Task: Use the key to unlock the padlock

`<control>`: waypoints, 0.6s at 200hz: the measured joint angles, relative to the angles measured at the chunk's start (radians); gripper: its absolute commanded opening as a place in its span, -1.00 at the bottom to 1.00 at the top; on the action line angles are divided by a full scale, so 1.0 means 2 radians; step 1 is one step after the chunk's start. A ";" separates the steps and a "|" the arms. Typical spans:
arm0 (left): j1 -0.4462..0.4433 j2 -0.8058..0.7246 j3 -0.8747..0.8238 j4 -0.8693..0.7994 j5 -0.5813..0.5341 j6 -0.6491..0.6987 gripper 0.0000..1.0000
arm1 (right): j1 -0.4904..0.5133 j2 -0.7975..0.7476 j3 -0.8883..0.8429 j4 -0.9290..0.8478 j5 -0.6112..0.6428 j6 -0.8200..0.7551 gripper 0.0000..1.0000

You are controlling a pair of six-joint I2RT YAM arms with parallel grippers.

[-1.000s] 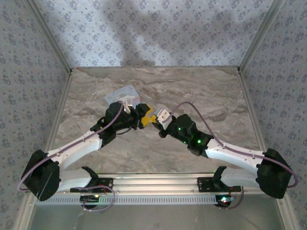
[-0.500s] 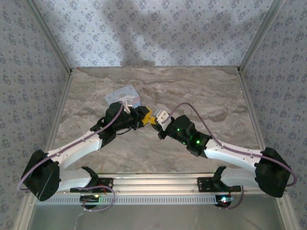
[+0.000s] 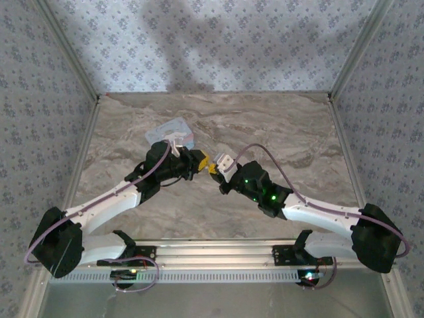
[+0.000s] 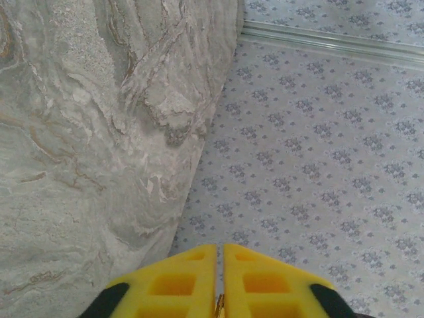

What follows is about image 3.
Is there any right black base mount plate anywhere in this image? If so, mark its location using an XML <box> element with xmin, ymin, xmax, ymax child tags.
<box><xmin>272</xmin><ymin>244</ymin><xmax>334</xmax><ymax>268</ymax></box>

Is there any white slotted cable duct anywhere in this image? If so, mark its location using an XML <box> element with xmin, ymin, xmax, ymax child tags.
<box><xmin>49</xmin><ymin>268</ymin><xmax>306</xmax><ymax>284</ymax></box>

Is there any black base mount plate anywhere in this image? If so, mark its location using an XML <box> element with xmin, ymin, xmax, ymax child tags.
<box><xmin>272</xmin><ymin>244</ymin><xmax>334</xmax><ymax>268</ymax></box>
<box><xmin>97</xmin><ymin>244</ymin><xmax>158</xmax><ymax>268</ymax></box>

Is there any aluminium corner post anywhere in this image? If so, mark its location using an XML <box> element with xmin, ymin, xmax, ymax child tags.
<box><xmin>32</xmin><ymin>0</ymin><xmax>101</xmax><ymax>102</ymax></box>
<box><xmin>329</xmin><ymin>0</ymin><xmax>396</xmax><ymax>102</ymax></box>

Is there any right controller board green light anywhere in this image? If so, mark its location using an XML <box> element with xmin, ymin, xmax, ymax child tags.
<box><xmin>297</xmin><ymin>269</ymin><xmax>324</xmax><ymax>288</ymax></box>

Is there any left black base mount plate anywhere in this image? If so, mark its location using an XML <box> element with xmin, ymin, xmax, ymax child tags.
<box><xmin>97</xmin><ymin>244</ymin><xmax>158</xmax><ymax>268</ymax></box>

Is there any aluminium side rail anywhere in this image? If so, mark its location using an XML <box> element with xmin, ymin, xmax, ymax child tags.
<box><xmin>62</xmin><ymin>97</ymin><xmax>102</xmax><ymax>213</ymax></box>
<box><xmin>327</xmin><ymin>95</ymin><xmax>369</xmax><ymax>209</ymax></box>

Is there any grey metal sheet panel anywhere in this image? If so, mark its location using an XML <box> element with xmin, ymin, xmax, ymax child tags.
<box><xmin>42</xmin><ymin>281</ymin><xmax>395</xmax><ymax>318</ymax></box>

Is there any aluminium cross rail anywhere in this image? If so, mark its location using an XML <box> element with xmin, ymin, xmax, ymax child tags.
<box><xmin>79</xmin><ymin>238</ymin><xmax>362</xmax><ymax>270</ymax></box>

